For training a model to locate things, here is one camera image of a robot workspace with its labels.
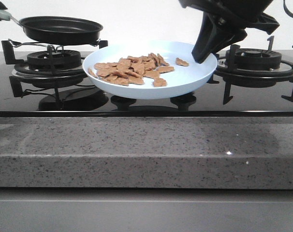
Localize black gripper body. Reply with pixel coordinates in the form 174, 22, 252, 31
179, 0, 279, 34

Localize grey cabinet front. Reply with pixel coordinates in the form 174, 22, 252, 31
0, 188, 293, 232

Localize wire pan support ring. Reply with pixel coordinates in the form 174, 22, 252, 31
7, 38, 101, 53

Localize brown meat slices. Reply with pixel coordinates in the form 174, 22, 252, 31
87, 53, 175, 87

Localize black cable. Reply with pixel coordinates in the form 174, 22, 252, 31
283, 0, 293, 19

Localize black frying pan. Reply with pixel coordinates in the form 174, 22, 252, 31
0, 10, 103, 45

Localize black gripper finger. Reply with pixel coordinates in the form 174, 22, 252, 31
206, 28, 247, 56
192, 12, 225, 63

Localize light blue plate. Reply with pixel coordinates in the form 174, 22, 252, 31
83, 41, 217, 100

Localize black glass cooktop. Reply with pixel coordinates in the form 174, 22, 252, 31
0, 51, 293, 117

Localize black gas burner with grate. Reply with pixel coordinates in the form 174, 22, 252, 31
1, 39, 108, 99
214, 36, 293, 104

